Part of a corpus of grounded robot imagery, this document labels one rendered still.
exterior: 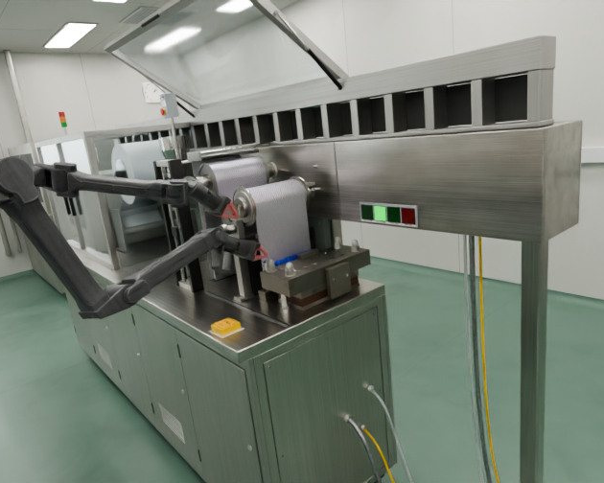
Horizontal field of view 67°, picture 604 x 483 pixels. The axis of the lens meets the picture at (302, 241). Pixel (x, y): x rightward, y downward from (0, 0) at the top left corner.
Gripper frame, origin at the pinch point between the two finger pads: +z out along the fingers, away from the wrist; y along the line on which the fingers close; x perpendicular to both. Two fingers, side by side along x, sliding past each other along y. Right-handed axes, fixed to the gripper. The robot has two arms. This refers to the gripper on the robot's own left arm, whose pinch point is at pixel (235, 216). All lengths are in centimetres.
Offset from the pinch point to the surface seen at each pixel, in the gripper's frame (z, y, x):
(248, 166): 5.5, -18.9, 25.1
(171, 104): -24, -51, 38
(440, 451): 132, 32, -47
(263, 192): 3.2, 4.2, 12.2
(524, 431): 94, 78, -25
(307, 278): 21.0, 25.6, -10.2
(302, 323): 22.0, 31.6, -24.7
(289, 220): 17.9, 5.9, 8.6
